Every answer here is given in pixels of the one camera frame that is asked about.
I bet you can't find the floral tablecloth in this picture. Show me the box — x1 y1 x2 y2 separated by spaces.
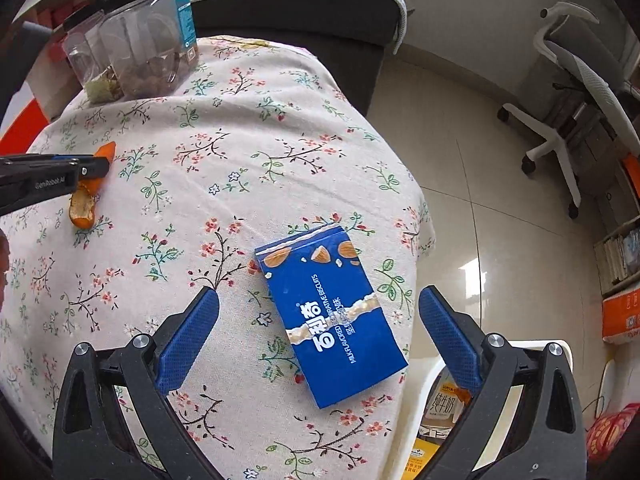
0 35 436 480

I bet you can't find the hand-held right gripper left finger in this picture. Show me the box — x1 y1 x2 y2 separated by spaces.
52 287 221 480

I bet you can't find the red patterned bag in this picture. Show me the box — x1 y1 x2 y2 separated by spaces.
586 402 640 463

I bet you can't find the clear jar with pistachios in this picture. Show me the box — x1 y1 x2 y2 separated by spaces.
61 0 126 106

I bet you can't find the orange and white carton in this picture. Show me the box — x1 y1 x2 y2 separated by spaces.
601 294 640 345

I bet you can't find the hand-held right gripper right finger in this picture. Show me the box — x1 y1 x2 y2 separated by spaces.
419 285 588 480

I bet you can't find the red and white box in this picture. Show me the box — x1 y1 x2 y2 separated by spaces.
0 97 51 153

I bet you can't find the white office chair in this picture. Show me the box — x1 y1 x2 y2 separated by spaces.
497 2 640 221

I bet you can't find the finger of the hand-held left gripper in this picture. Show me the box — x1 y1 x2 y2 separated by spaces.
0 156 112 181

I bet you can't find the dark grey sofa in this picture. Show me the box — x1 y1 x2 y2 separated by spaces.
192 0 406 116

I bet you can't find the long curved orange peel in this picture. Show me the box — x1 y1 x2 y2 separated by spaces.
69 141 117 232

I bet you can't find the yellow snack packet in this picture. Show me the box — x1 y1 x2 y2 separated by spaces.
407 437 451 480

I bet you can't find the row of books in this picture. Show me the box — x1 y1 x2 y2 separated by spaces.
594 230 640 297

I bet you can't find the clear jar with brown nuts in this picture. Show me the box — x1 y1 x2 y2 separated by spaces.
99 0 200 102

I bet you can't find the blue biscuit box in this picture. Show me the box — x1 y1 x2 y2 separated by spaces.
254 225 410 411

